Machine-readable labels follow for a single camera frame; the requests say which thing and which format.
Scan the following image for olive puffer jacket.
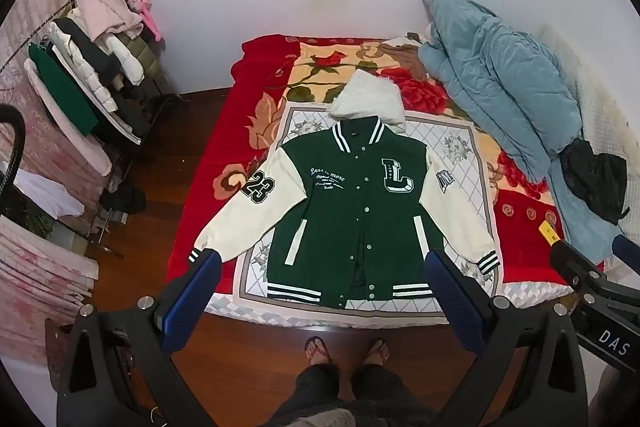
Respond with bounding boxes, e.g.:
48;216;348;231
117;32;163;82

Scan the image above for red floral blanket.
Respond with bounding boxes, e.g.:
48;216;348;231
167;34;606;308

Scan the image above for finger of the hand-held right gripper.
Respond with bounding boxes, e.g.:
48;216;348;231
550;239;608;293
612;234;640;265

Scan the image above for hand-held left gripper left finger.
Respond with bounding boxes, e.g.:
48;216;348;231
56;249;223;427

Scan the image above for light blue quilt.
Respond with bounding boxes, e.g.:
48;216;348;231
417;0;626;268

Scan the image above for pink fluffy garment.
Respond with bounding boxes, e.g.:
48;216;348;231
75;0;146;40

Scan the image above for person's left leg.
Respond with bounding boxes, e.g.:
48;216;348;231
274;337;357;427

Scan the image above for pink striped bedding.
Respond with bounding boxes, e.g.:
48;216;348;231
0;214;101;363

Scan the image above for black hose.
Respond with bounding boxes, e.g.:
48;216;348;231
0;104;26;208

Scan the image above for white cloth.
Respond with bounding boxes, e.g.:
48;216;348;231
10;167;86;220

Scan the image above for pink patterned curtain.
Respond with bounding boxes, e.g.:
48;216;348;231
0;0;101;228

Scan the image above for black crumpled cloth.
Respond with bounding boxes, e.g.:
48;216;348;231
559;138;631;220

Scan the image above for white puffer jacket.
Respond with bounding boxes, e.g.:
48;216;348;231
50;27;146;112

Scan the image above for person's leg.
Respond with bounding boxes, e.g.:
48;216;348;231
350;339;426;427
274;337;357;427

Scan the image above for grey white diamond pattern blanket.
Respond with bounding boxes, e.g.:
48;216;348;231
202;104;576;325

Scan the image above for green hanging garment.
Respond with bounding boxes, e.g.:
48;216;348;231
27;42;99;136

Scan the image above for white bedspread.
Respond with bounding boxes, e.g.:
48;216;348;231
537;24;640;208

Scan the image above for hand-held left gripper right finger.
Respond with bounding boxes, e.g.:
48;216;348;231
424;248;588;427

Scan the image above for green and cream varsity jacket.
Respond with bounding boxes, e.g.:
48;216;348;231
189;69;501;310

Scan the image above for dark flip-flop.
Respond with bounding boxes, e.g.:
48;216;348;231
366;339;391;365
304;336;335;365

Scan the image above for metal clothes rack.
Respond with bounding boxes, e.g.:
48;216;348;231
0;0;183;258

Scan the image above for dark shoes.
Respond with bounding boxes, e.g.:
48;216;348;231
100;182;147;214

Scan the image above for person's right leg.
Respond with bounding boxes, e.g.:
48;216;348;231
350;339;426;427

